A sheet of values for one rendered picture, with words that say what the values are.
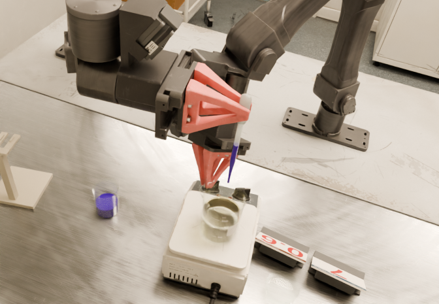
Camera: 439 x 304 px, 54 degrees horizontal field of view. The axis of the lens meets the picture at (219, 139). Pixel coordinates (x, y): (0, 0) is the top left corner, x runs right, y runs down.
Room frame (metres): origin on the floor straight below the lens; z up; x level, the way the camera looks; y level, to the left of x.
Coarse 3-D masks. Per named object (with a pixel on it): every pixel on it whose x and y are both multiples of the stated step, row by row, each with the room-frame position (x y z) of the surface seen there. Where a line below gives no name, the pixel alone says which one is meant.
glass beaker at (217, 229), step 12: (216, 180) 0.42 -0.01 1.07; (204, 192) 0.40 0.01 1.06; (216, 192) 0.42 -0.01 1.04; (228, 192) 0.42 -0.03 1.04; (240, 192) 0.41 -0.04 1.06; (204, 204) 0.38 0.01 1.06; (240, 204) 0.41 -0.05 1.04; (204, 216) 0.37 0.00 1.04; (216, 216) 0.36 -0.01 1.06; (228, 216) 0.36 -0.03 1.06; (240, 216) 0.38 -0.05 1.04; (204, 228) 0.37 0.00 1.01; (216, 228) 0.36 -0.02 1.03; (228, 228) 0.37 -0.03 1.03; (204, 240) 0.37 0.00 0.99; (216, 240) 0.36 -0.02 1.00; (228, 240) 0.37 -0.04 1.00
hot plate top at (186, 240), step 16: (192, 192) 0.46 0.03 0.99; (192, 208) 0.42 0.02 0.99; (256, 208) 0.45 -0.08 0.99; (176, 224) 0.39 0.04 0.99; (192, 224) 0.39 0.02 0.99; (240, 224) 0.41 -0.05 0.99; (176, 240) 0.36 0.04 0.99; (192, 240) 0.37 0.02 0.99; (240, 240) 0.38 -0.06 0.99; (192, 256) 0.34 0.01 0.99; (208, 256) 0.34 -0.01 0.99; (224, 256) 0.35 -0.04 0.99; (240, 256) 0.35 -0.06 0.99
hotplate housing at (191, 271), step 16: (256, 224) 0.43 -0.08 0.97; (176, 256) 0.35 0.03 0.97; (176, 272) 0.34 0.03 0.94; (192, 272) 0.34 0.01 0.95; (208, 272) 0.33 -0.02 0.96; (224, 272) 0.34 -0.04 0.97; (240, 272) 0.34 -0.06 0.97; (208, 288) 0.33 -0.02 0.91; (224, 288) 0.33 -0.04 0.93; (240, 288) 0.33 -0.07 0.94
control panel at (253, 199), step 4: (200, 180) 0.53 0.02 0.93; (196, 184) 0.51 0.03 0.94; (200, 184) 0.52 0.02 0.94; (192, 188) 0.49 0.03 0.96; (196, 188) 0.49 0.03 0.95; (252, 196) 0.51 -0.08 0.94; (256, 196) 0.52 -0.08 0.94; (252, 200) 0.49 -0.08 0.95; (256, 200) 0.50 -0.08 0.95; (252, 204) 0.48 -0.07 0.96; (256, 204) 0.48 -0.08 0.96
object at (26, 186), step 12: (0, 144) 0.46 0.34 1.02; (12, 144) 0.46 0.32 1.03; (0, 156) 0.44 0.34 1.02; (0, 168) 0.44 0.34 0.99; (12, 168) 0.51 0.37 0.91; (24, 168) 0.51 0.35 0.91; (12, 180) 0.45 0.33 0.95; (24, 180) 0.49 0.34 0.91; (36, 180) 0.49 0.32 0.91; (48, 180) 0.50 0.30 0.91; (0, 192) 0.45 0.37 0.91; (12, 192) 0.44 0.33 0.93; (24, 192) 0.46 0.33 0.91; (36, 192) 0.46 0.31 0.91; (12, 204) 0.43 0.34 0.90; (24, 204) 0.44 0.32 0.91; (36, 204) 0.44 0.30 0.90
